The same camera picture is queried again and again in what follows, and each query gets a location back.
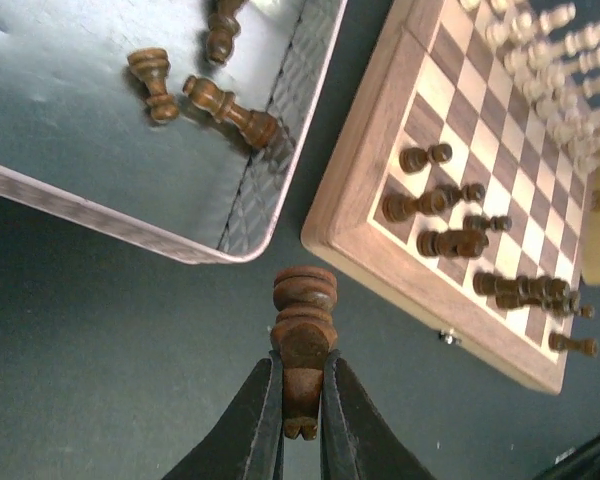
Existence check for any pink metal tray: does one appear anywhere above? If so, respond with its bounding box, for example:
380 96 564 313
0 1 346 264

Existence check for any white chess pieces row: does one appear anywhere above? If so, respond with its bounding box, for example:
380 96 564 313
459 1 600 175

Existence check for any dark bishop in tray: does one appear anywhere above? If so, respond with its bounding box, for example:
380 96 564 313
182 75 278 149

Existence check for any dark pawn in tray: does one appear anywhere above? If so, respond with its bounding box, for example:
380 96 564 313
127 47 179 123

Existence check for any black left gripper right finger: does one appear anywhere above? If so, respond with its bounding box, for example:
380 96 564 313
320 350 434 480

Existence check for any dark chess rook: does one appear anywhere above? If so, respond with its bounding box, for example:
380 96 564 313
548 332 599 358

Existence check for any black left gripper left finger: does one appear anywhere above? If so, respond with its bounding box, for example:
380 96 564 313
164 351 284 480

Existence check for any dark chess piece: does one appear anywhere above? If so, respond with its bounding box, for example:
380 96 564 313
473 271 595 319

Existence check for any wooden chess board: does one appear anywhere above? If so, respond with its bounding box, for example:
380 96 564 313
301 1 590 394

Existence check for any dark queen in tray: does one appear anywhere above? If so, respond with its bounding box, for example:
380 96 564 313
206 0 246 66

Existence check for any dark chess pawn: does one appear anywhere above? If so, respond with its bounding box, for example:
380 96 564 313
463 215 512 232
399 143 453 174

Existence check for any dark corner rook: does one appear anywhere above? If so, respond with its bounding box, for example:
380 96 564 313
382 186 464 223

